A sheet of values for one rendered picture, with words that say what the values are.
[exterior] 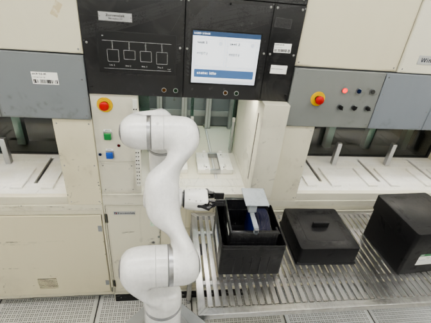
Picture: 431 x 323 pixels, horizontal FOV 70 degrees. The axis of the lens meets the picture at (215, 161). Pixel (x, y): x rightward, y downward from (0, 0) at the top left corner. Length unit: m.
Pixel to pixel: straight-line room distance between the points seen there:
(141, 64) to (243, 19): 0.45
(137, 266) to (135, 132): 0.37
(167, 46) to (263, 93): 0.47
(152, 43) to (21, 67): 0.52
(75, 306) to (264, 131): 1.63
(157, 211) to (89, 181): 0.82
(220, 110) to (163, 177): 1.60
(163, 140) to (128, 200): 0.86
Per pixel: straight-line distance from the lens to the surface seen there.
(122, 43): 1.36
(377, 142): 2.44
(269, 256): 1.38
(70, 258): 2.04
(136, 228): 1.81
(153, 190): 0.87
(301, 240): 1.52
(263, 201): 1.31
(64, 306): 2.36
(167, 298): 1.03
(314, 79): 1.50
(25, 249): 2.06
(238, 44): 1.37
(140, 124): 0.87
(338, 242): 1.59
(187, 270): 0.92
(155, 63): 1.36
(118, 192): 1.68
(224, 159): 1.92
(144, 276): 0.92
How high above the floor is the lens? 1.86
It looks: 30 degrees down
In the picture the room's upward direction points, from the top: 6 degrees clockwise
